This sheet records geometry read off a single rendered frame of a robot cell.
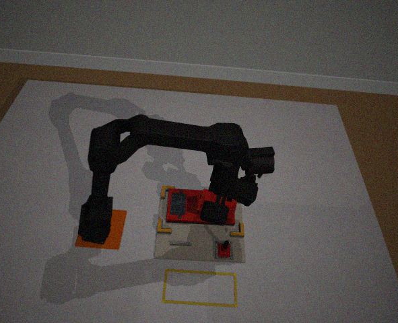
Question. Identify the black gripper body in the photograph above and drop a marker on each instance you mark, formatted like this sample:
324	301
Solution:
217	212

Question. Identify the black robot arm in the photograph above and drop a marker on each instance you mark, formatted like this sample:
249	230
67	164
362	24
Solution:
224	143

